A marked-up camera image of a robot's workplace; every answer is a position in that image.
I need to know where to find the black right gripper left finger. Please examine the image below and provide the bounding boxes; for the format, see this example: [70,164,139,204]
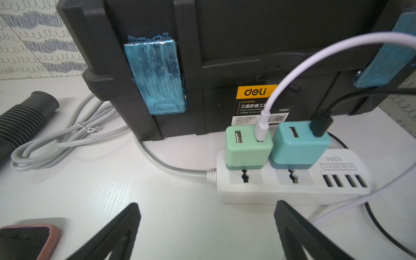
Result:
[69,203,141,260]

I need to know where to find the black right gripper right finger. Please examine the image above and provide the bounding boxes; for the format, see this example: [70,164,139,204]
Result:
[274,200,352,260]

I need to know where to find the pink case phone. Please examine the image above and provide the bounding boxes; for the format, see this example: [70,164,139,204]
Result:
[1,224,61,260]

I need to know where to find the white charging cable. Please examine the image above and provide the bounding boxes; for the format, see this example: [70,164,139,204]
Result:
[255,31,416,225]

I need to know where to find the white power strip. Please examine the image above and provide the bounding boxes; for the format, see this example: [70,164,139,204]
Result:
[208,148,373,205]

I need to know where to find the teal usb charger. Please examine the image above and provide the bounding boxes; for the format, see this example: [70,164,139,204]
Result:
[269,121,332,170]

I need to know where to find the green usb charger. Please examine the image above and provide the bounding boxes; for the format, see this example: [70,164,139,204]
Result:
[225,125,273,170]

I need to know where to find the black ribbed cylinder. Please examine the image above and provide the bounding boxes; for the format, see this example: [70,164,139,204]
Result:
[1,91,60,165]

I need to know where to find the black deli toolbox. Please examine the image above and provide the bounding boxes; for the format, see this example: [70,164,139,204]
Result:
[56,1,416,141]

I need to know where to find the black charging cable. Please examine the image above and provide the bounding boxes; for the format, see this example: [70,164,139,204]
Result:
[309,87,416,257]

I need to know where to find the grey power strip cord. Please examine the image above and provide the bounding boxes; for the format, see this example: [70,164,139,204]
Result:
[10,93,218,183]

